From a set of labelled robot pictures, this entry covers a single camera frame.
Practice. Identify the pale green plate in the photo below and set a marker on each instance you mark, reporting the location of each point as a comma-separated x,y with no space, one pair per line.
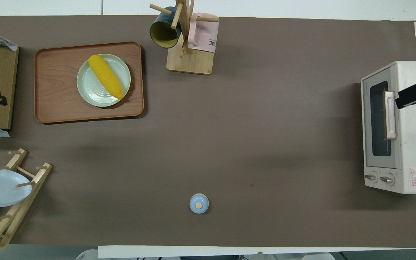
96,92

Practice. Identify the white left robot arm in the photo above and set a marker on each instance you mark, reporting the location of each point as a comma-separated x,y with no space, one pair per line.
87,255

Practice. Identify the brown table mat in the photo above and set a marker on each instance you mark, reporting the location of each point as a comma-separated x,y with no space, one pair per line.
265,144

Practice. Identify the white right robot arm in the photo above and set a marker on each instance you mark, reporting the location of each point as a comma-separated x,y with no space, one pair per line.
318,256

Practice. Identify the wooden plate rack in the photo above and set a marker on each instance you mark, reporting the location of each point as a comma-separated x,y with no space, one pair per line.
31,180

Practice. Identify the dark blue mug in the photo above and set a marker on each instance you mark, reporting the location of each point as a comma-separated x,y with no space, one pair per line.
163,34

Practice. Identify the pink mug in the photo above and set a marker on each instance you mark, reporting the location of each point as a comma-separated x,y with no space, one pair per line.
204,36

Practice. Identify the wooden mug tree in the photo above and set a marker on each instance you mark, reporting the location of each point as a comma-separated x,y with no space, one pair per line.
190,63

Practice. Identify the yellow corn cob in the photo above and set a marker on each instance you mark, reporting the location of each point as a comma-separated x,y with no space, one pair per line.
105,76

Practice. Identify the brown wooden tray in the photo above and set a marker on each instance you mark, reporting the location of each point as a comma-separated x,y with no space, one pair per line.
56,90

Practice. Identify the blue dome bell wooden knob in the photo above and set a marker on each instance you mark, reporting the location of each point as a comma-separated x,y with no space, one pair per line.
199,204

